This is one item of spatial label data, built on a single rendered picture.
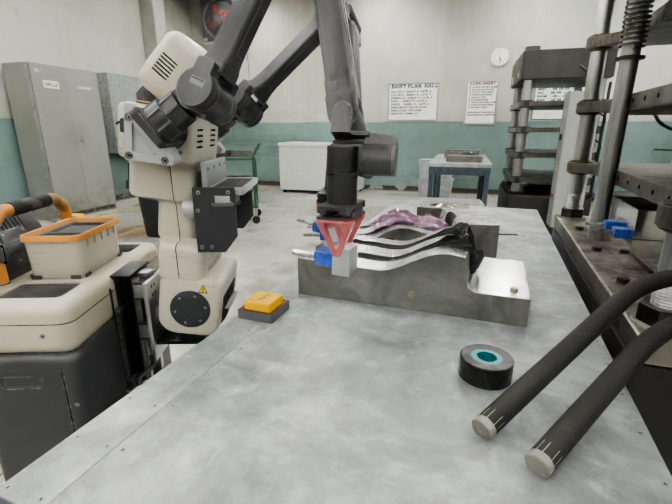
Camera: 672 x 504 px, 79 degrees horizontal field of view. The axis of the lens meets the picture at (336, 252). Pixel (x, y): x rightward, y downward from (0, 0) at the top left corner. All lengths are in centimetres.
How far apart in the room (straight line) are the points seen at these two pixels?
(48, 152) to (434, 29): 629
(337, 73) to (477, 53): 748
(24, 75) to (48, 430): 566
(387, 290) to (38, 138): 596
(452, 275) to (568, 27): 768
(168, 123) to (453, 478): 77
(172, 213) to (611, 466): 99
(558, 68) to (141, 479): 536
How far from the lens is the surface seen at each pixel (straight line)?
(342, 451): 56
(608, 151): 174
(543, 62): 551
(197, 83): 88
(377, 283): 91
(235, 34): 92
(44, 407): 123
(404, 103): 822
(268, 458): 56
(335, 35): 84
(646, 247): 147
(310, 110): 869
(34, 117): 655
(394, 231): 123
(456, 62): 822
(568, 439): 59
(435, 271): 87
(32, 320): 113
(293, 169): 793
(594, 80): 214
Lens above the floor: 118
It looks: 17 degrees down
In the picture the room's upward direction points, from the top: straight up
